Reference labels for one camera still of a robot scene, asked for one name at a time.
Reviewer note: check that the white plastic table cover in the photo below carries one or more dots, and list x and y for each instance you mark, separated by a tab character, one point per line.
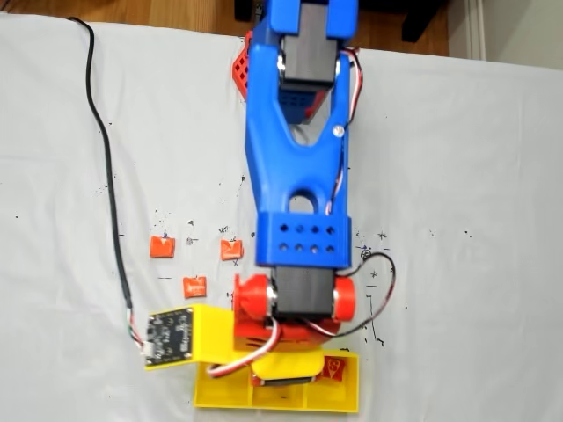
440	176

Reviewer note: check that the black furniture leg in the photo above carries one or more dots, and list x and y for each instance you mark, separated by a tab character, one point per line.
418	22
246	9

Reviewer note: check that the red perforated base plate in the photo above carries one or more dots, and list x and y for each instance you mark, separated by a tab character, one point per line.
241	72

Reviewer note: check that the yellow three-compartment box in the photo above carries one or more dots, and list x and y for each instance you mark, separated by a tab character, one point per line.
220	395

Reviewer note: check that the red candy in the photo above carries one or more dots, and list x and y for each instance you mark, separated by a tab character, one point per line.
334	368

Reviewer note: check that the yellow mounted camera board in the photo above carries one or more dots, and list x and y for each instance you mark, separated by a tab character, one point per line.
169	334

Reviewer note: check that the orange candy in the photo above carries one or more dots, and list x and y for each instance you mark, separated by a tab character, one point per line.
195	288
231	250
162	248

